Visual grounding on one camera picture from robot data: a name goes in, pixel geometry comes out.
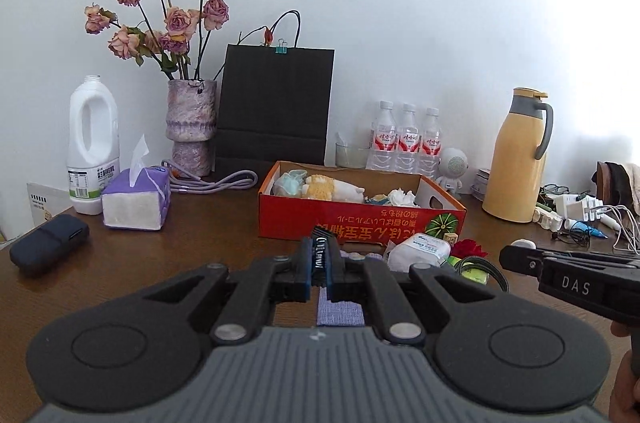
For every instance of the clear glass cup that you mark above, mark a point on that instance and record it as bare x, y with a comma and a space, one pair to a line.
350, 158

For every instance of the white booklet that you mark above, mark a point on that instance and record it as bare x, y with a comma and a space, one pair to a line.
42, 203

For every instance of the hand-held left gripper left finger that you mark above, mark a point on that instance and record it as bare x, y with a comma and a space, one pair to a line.
306, 275

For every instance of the blue pen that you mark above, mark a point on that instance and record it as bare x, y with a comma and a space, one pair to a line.
587, 229

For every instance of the white plastic milk jug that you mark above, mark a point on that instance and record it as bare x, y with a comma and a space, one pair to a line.
92, 183

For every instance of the blue snack packet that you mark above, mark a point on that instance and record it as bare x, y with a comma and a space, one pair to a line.
378, 200

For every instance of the white charger block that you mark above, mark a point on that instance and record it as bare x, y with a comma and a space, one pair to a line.
570, 204

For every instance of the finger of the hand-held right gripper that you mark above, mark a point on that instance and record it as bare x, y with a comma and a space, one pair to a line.
520, 259

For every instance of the purple tissue pack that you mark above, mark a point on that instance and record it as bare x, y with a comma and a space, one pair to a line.
132, 210

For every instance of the green packet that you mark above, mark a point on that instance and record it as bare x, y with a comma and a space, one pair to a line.
475, 276

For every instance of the black eyeglasses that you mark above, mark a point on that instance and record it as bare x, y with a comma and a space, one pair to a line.
556, 189

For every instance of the red cardboard box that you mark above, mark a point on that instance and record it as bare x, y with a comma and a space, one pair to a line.
300, 218

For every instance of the black paper bag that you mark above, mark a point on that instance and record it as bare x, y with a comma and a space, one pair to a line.
275, 103

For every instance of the dark blue pouch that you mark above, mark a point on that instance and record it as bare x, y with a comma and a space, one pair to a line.
47, 245

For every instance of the purple marbled vase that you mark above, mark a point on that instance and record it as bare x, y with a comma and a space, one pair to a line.
192, 118

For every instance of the crumpled white tissue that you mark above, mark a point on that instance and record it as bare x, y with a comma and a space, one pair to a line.
402, 197

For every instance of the red label water bottle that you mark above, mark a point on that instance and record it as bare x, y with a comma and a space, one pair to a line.
384, 143
410, 143
431, 145

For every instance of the white round case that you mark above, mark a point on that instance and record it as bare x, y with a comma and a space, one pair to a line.
524, 243

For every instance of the small black comb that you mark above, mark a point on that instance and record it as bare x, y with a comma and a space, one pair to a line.
320, 258

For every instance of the white tissue packet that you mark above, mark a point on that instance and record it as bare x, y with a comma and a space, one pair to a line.
417, 253

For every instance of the teal binder clip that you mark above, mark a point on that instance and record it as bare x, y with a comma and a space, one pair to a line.
280, 49

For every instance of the small pale tin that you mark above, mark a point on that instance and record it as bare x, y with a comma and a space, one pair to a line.
481, 183

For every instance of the yellow and white plush toy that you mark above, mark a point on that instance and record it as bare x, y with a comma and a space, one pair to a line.
345, 190

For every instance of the dried pink rose bouquet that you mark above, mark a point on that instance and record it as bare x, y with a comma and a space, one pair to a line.
176, 20

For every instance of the light green face mask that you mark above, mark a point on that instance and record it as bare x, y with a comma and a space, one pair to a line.
287, 185

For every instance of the purple woven cloth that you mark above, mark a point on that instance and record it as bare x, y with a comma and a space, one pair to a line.
342, 313

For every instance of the person's right hand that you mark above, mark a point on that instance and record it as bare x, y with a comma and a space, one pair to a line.
625, 393

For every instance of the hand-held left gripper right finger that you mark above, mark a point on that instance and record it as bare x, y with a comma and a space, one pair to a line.
334, 278

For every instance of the red flower ornament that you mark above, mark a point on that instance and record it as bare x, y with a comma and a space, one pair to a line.
469, 248

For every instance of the white astronaut speaker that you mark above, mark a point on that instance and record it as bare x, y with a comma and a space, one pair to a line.
452, 163

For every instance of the yellow thermos jug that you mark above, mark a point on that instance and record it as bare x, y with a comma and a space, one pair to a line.
515, 163

